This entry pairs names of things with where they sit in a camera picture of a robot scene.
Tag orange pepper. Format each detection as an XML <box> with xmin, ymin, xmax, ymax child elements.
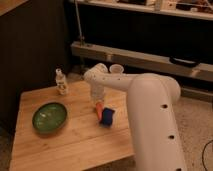
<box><xmin>95</xmin><ymin>102</ymin><xmax>104</xmax><ymax>120</ymax></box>

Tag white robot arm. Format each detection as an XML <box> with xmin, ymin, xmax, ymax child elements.
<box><xmin>84</xmin><ymin>63</ymin><xmax>187</xmax><ymax>171</ymax></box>

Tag blue sponge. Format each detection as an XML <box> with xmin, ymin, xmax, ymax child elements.
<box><xmin>100</xmin><ymin>108</ymin><xmax>115</xmax><ymax>126</ymax></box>

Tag white plastic cup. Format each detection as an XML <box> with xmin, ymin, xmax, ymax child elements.
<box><xmin>109</xmin><ymin>64</ymin><xmax>124</xmax><ymax>74</ymax></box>

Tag small clear bottle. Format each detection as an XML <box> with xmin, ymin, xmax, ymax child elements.
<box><xmin>55</xmin><ymin>68</ymin><xmax>68</xmax><ymax>95</ymax></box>

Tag green plate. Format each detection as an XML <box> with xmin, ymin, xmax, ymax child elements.
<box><xmin>32</xmin><ymin>102</ymin><xmax>68</xmax><ymax>134</ymax></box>

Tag metal shelf rack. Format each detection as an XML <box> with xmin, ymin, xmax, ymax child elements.
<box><xmin>69</xmin><ymin>0</ymin><xmax>213</xmax><ymax>82</ymax></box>

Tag black handle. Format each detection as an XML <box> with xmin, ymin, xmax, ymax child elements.
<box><xmin>169</xmin><ymin>57</ymin><xmax>200</xmax><ymax>68</ymax></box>

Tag black cable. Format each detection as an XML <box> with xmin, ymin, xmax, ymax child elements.
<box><xmin>201</xmin><ymin>139</ymin><xmax>213</xmax><ymax>171</ymax></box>

